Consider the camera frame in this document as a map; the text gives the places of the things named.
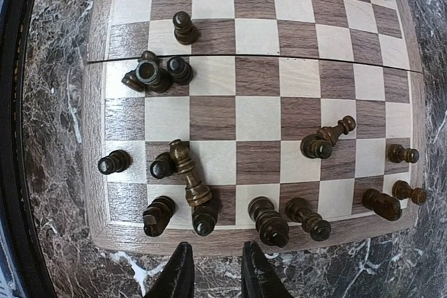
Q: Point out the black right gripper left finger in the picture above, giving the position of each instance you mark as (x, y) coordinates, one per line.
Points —
(177, 278)

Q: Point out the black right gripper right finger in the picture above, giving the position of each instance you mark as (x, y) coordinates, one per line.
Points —
(259, 279)

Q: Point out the dark chess queen piece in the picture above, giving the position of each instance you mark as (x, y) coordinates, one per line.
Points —
(273, 230)

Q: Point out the dark chess king piece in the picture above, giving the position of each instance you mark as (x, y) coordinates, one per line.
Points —
(196, 192)

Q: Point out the dark chess pawn corner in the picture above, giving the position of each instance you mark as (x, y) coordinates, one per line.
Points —
(397, 153)

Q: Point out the dark chess bishop piece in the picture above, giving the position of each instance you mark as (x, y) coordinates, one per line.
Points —
(299, 210)

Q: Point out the wooden chess board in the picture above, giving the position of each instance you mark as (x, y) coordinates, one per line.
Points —
(289, 98)

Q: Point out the pile of dark chess pieces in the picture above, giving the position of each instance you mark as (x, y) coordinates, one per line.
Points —
(150, 75)

